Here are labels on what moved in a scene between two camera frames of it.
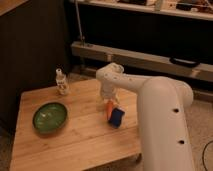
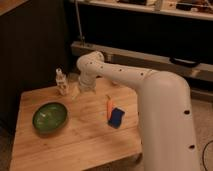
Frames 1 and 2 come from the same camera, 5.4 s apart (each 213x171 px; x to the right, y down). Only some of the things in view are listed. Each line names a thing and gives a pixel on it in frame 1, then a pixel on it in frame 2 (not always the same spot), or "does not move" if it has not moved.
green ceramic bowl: [50, 117] does not move
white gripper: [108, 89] → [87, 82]
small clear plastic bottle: [62, 87] does not move
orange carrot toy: [109, 107] does not move
